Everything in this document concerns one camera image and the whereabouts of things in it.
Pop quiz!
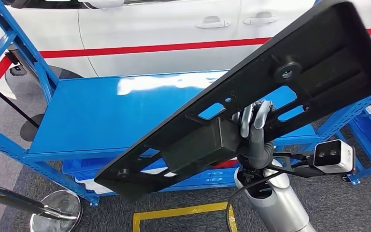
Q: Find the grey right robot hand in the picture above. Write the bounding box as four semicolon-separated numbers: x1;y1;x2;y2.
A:
232;100;275;170

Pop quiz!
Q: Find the black plastic plate part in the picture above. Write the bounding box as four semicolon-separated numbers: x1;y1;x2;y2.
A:
94;0;371;203

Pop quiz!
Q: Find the red part in crate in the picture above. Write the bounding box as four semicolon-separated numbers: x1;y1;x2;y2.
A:
212;159;239;170

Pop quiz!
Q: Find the blue wheeled shelf rack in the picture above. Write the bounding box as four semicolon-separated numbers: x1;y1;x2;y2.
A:
336;105;371;187

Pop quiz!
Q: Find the blue metal shelf rack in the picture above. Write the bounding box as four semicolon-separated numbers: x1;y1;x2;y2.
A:
0;0;371;207

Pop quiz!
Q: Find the white car with red stripe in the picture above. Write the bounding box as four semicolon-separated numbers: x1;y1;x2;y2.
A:
0;0;371;79

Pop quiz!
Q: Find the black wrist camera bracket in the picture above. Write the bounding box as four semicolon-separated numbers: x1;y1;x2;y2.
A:
267;151;326;179

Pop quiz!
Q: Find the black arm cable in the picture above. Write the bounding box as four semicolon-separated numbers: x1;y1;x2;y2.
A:
225;171;284;232

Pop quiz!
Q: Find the chrome stanchion post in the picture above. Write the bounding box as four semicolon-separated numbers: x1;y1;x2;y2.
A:
0;179;84;232

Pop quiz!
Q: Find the dark stanchion post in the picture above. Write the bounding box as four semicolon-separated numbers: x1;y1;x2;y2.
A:
0;88;45;142

